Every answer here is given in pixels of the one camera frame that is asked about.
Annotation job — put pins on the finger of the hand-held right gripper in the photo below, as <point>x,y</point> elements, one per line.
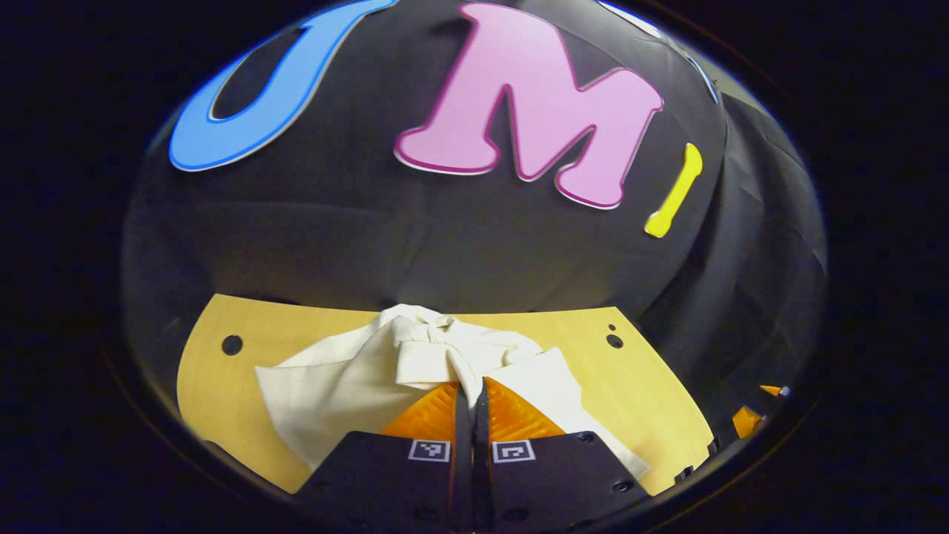
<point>747,421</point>
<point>773,390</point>

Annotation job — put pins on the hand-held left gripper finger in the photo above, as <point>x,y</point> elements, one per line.
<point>480,437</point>
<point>463,437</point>

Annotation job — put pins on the cream button shirt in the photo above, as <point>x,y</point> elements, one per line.
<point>348,386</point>

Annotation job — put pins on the black backdrop cloth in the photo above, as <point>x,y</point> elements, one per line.
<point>371,222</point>

